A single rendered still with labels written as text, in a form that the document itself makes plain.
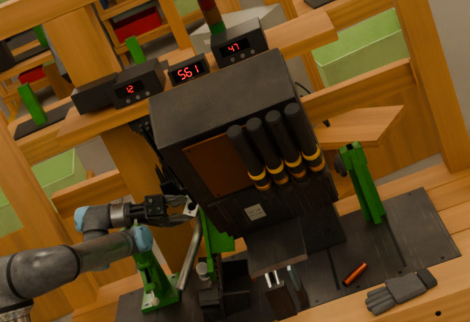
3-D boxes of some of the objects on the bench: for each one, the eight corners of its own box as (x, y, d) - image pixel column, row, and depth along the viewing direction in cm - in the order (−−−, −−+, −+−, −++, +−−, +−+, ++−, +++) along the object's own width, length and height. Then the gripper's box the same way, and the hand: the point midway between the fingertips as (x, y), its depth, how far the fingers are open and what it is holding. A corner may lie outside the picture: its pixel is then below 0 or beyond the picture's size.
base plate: (463, 260, 210) (461, 255, 209) (106, 383, 224) (103, 379, 223) (424, 191, 248) (422, 185, 247) (122, 299, 262) (119, 295, 261)
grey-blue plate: (309, 307, 215) (292, 269, 210) (303, 309, 215) (285, 271, 210) (305, 288, 224) (289, 250, 218) (299, 290, 224) (282, 253, 218)
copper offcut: (362, 267, 222) (360, 261, 221) (368, 269, 220) (366, 262, 219) (343, 285, 218) (340, 280, 217) (348, 288, 216) (345, 281, 215)
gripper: (124, 227, 217) (198, 219, 216) (122, 191, 221) (194, 183, 220) (131, 234, 225) (201, 226, 224) (129, 199, 229) (198, 191, 228)
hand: (194, 208), depth 225 cm, fingers closed on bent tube, 3 cm apart
